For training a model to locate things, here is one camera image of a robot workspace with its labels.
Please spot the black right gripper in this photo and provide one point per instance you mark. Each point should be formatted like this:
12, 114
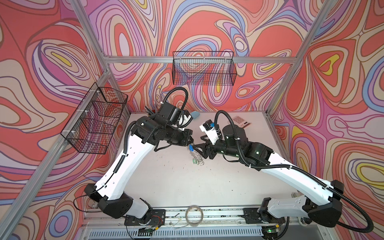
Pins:
208, 146

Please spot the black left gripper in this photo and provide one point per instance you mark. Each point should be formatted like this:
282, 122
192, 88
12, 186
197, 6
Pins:
188, 134

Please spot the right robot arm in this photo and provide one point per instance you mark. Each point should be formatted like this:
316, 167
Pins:
319, 200

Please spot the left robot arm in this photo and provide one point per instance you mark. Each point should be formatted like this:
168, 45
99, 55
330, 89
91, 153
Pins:
141, 137

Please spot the light blue spatula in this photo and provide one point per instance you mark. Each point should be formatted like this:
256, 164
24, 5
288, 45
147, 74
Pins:
195, 114

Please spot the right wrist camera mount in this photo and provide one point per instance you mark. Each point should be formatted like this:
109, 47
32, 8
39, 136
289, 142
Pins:
211, 132

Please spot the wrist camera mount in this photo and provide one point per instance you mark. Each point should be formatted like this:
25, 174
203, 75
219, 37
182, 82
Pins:
184, 120
211, 132

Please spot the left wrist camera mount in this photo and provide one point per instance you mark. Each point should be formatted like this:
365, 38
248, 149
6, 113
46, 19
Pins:
184, 120

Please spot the black wire basket back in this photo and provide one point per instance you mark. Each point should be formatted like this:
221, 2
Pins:
204, 68

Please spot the black wire basket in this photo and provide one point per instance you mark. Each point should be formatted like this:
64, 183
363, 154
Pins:
204, 68
99, 111

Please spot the black wire basket left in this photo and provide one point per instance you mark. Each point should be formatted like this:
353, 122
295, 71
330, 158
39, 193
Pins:
99, 111

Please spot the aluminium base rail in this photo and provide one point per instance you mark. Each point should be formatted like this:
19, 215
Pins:
201, 223

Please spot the aluminium frame post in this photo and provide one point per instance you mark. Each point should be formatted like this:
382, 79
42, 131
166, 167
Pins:
107, 75

